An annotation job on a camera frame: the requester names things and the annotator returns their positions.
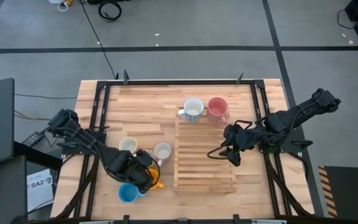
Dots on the hazard-striped black mat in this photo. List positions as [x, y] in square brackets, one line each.
[350, 193]

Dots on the blue mug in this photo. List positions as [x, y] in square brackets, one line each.
[128, 193]

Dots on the white blue-patterned mug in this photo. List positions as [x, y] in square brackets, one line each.
[194, 107]

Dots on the pink mug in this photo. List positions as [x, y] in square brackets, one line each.
[217, 107]

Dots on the white mug yellow rim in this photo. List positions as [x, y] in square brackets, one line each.
[128, 145]

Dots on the black metal table frame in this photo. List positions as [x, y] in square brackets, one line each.
[179, 82]

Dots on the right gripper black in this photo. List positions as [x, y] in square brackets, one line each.
[244, 137]

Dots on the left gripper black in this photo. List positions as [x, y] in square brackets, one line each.
[138, 177]

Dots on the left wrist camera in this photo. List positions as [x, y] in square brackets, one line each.
[143, 158]

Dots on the wooden slatted rack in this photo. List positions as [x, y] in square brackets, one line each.
[197, 174]

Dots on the white mug red rim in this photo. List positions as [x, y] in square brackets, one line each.
[163, 152]

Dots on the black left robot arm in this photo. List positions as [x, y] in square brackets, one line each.
[82, 137]

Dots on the white trash bin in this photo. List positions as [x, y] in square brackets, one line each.
[55, 1]

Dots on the black power adapter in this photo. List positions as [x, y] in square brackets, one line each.
[33, 139]

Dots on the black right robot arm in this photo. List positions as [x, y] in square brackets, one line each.
[303, 109]

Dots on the dark grey cabinet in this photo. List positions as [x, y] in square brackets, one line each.
[8, 193]

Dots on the black cabinet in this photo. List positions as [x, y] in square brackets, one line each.
[110, 1]

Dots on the white SA2 paper sheet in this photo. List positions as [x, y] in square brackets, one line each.
[39, 189]

